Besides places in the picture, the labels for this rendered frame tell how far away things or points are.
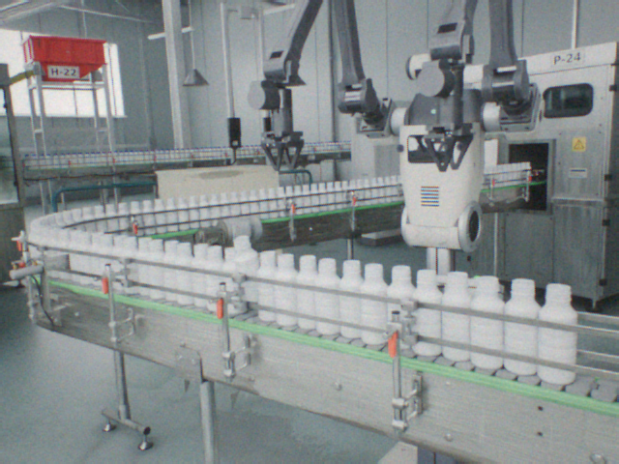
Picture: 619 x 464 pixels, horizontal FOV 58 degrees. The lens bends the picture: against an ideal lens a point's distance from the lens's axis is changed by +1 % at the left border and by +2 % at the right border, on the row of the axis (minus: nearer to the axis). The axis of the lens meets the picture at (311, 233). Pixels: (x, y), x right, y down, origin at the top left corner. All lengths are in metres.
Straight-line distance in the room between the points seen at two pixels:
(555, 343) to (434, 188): 0.79
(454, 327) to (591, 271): 3.74
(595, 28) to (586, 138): 8.72
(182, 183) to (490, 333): 4.47
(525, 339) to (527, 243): 3.98
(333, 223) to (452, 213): 1.75
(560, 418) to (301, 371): 0.54
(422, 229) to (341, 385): 0.67
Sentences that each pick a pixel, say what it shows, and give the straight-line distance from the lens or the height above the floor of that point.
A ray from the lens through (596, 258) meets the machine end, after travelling 4.75.
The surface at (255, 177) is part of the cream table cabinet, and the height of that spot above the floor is 1.08.
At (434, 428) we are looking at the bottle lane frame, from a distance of 1.16.
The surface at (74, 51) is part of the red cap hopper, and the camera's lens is 7.98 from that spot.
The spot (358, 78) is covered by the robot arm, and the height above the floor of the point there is 1.60.
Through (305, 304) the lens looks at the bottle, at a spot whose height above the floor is 1.06.
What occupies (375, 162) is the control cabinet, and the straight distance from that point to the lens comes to 7.25.
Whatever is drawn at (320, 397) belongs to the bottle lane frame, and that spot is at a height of 0.86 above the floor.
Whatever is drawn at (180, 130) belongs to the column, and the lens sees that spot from 12.18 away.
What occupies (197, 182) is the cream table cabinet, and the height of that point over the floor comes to 1.08.
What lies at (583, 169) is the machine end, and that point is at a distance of 4.71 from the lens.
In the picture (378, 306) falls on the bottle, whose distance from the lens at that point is 1.15.
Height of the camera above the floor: 1.43
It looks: 10 degrees down
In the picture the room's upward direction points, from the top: 2 degrees counter-clockwise
